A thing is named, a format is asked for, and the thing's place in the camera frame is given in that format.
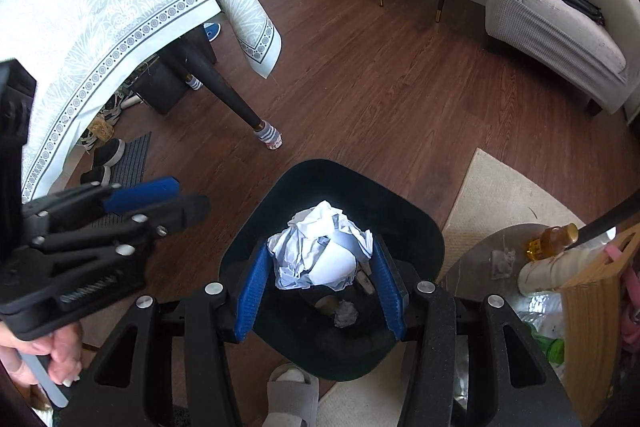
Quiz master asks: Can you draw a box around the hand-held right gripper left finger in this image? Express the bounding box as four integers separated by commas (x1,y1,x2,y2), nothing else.
60,244,273,427

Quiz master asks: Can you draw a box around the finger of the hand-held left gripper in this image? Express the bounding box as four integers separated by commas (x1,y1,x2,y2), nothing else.
37,193,212,254
22,176,182,217

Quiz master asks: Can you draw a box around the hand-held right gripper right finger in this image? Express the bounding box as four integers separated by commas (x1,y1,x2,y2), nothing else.
372,239,583,427

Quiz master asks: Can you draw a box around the black trash bin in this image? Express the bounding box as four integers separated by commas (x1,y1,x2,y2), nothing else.
218,158,446,382

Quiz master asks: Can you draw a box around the person's left hand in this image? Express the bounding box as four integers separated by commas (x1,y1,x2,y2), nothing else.
0,321,84,389

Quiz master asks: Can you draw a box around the dark ribbed doormat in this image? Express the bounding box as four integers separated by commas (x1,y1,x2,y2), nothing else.
95,132,152,188

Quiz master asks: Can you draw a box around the small crumpled tissue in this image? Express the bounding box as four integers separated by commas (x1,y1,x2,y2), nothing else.
334,300,359,329

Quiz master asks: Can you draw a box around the black shoe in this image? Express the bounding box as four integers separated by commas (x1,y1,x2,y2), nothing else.
92,138,126,168
80,164,112,186

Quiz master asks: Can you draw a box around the black storage box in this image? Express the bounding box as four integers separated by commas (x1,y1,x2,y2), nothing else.
140,61,191,116

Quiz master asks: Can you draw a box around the striped table leg sock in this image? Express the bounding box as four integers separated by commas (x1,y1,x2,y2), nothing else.
252,119,285,152

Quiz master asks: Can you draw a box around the grey slipper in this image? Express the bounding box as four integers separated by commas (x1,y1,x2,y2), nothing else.
265,363,320,427

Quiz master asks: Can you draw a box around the dark table leg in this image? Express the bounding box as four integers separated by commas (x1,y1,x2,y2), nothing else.
162,38,263,130

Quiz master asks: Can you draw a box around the beige rug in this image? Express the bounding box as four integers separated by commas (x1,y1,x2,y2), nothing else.
317,148,586,427

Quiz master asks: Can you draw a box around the white paper roll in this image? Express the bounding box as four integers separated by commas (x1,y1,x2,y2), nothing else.
517,252,586,294

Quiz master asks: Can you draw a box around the green bottle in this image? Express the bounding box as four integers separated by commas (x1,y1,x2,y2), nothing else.
530,324,566,364

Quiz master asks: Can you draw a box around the amber bottle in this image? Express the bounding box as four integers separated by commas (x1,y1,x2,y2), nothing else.
525,224,579,260

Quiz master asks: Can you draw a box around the pale green patterned tablecloth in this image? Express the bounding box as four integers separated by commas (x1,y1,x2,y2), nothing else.
0,0,282,202

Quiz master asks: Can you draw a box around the wooden box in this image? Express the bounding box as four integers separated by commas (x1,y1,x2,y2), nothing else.
560,222,640,425

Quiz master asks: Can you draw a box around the pink cloth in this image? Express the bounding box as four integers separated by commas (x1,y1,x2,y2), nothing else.
605,244,640,343

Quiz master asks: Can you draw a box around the grey armchair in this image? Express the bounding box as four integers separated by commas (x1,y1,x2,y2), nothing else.
486,0,628,115

